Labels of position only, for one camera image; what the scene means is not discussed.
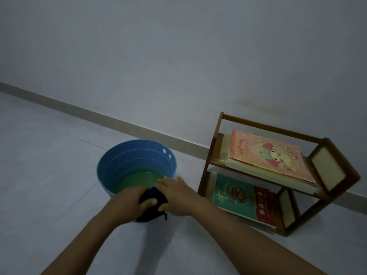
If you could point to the red book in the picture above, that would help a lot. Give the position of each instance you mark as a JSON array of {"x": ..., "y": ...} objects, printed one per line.
[{"x": 265, "y": 207}]

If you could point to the blue plastic bucket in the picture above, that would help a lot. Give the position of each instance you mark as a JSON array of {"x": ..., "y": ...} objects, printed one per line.
[{"x": 134, "y": 168}]

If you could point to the person's right hand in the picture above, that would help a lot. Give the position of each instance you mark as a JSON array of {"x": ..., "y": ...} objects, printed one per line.
[{"x": 179, "y": 197}]

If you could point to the person's right thumb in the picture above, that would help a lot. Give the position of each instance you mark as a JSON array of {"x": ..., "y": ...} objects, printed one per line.
[{"x": 164, "y": 207}]

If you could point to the person's right forearm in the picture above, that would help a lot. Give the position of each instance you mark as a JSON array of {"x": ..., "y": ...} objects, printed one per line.
[{"x": 252, "y": 243}]

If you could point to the pink cartoon book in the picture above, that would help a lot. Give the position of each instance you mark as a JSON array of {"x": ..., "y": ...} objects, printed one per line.
[{"x": 269, "y": 156}]

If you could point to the person's left thumb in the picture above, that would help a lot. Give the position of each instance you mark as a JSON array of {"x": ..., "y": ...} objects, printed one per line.
[{"x": 149, "y": 202}]

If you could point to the person's left hand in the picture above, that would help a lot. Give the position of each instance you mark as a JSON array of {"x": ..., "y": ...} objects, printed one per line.
[{"x": 130, "y": 201}]

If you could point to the person's left forearm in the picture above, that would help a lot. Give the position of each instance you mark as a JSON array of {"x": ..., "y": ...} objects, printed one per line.
[{"x": 81, "y": 244}]

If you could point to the dark blue cloth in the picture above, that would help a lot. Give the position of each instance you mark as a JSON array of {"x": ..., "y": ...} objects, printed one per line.
[{"x": 151, "y": 207}]

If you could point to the wooden two-tier shelf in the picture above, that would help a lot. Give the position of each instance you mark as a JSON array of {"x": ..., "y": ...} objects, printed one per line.
[{"x": 286, "y": 180}]

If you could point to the teal illustrated book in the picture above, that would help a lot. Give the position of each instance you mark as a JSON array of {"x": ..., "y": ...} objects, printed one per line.
[{"x": 233, "y": 196}]

